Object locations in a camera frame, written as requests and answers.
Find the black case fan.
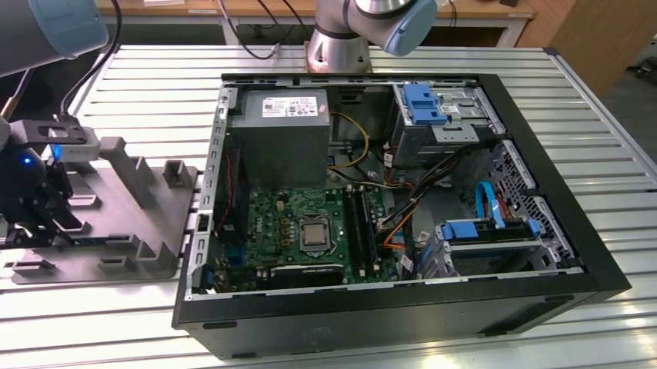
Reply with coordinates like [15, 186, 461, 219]
[213, 132, 242, 239]

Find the hard disk in blue carrier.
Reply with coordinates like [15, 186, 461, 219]
[439, 218, 543, 244]

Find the metal socket cover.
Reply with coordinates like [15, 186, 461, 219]
[295, 214, 335, 258]

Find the orange wire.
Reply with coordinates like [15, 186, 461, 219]
[383, 224, 415, 253]

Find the silver CPU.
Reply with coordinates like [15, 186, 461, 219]
[300, 224, 329, 247]

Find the grey power supply unit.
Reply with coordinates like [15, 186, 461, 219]
[228, 88, 332, 191]

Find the green motherboard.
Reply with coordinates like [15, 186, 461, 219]
[220, 186, 405, 289]

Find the black PC case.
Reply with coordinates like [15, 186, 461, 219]
[170, 72, 632, 361]

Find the black graphics card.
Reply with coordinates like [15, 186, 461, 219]
[254, 263, 345, 289]

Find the black camera cable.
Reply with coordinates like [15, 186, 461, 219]
[56, 0, 125, 121]

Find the black wire bundle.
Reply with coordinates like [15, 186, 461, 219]
[381, 140, 502, 231]

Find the yellow wire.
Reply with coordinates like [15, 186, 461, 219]
[329, 111, 371, 170]

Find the metal optical drive cage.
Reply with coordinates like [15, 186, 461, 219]
[392, 82, 507, 170]

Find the wooden cabinet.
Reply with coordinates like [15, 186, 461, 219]
[515, 0, 657, 99]

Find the blue flat data wire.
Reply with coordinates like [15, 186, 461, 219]
[473, 180, 508, 231]

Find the blue drive release latch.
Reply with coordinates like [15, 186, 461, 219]
[401, 83, 447, 126]

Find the wooden desk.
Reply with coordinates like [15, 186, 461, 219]
[96, 0, 538, 49]

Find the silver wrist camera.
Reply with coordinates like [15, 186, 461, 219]
[9, 118, 102, 163]

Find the metal disk bay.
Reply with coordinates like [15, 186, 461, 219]
[432, 217, 574, 280]

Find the grey parts rack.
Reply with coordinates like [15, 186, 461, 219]
[9, 136, 204, 285]

